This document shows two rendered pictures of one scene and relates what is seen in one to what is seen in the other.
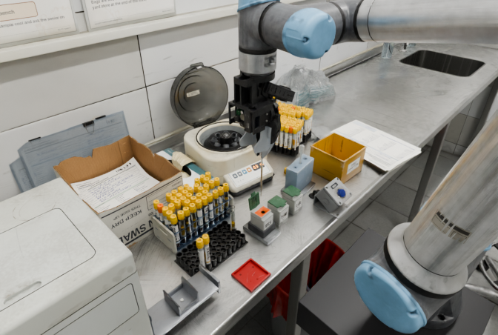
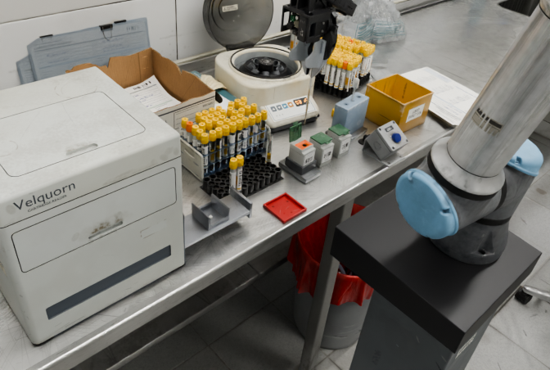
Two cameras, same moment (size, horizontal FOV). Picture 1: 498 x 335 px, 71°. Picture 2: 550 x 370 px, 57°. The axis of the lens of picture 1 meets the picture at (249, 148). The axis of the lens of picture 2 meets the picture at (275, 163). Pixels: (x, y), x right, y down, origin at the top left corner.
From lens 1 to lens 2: 28 cm
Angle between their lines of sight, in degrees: 4
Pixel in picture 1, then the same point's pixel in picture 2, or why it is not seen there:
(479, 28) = not seen: outside the picture
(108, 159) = (125, 74)
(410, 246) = (451, 148)
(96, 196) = not seen: hidden behind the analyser
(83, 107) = (102, 6)
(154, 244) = not seen: hidden behind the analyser
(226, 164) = (264, 92)
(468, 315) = (511, 257)
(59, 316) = (113, 178)
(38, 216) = (82, 96)
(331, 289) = (371, 220)
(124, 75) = not seen: outside the picture
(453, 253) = (487, 148)
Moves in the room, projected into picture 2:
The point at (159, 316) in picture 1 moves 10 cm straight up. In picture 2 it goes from (187, 227) to (186, 187)
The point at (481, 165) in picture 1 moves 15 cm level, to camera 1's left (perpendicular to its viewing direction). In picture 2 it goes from (516, 57) to (392, 45)
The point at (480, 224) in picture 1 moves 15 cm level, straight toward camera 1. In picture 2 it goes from (511, 115) to (452, 158)
